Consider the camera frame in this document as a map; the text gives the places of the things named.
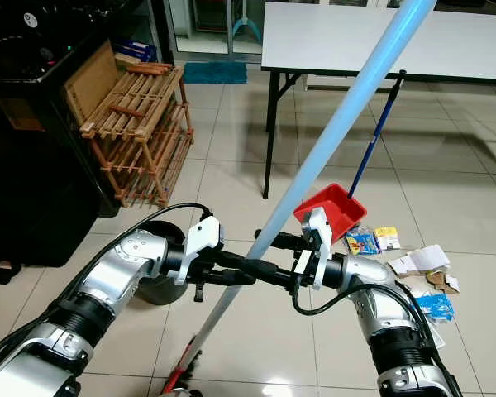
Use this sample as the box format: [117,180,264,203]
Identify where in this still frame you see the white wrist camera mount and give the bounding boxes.
[293,207,333,292]
[186,215,224,286]

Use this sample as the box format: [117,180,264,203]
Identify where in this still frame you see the folded wooden slat rack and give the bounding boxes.
[80,62,193,208]

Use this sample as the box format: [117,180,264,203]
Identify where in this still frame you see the black round waste bin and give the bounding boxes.
[136,219,199,307]

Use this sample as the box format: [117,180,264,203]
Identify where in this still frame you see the teal floor mat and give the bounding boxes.
[182,62,247,85]

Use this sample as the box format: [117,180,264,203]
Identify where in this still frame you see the brown cardboard scrap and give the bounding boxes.
[426,269,461,294]

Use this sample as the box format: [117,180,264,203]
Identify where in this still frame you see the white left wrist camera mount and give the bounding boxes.
[186,215,224,286]

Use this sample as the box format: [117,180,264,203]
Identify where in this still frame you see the light blue plastic packet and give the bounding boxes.
[416,294,454,322]

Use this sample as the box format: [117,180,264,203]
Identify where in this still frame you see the colourful blue snack packet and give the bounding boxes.
[346,227,381,256]

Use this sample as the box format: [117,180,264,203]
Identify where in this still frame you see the white table black legs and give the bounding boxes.
[260,2,496,199]

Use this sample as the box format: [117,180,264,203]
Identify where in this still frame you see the glass sliding door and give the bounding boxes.
[165,0,269,63]

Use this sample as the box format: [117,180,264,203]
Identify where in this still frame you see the white paper carton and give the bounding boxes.
[389,245,451,278]

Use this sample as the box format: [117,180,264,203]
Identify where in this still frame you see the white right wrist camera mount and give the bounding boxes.
[293,207,333,292]

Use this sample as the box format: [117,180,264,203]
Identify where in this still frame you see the light blue handled red broom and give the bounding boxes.
[164,0,439,397]

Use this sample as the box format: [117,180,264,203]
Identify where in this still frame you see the red dustpan blue handle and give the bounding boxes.
[293,70,406,243]

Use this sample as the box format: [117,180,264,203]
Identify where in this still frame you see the blue carton box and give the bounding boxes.
[112,37,158,63]

